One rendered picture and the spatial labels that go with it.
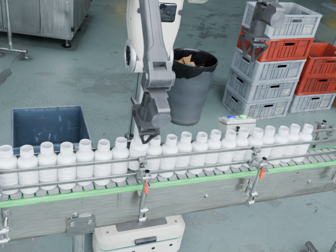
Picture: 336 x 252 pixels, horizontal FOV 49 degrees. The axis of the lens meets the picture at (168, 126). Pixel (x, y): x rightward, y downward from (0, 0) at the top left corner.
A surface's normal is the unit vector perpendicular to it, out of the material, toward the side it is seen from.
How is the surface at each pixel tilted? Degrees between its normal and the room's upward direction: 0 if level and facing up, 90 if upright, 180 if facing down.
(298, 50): 90
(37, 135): 90
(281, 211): 0
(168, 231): 31
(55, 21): 89
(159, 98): 19
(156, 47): 47
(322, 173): 90
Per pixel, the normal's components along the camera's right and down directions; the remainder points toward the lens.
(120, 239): 0.29, -0.44
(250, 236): 0.15, -0.84
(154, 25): 0.33, -0.17
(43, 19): 0.02, 0.54
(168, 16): 0.33, 0.55
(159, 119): 0.28, 0.74
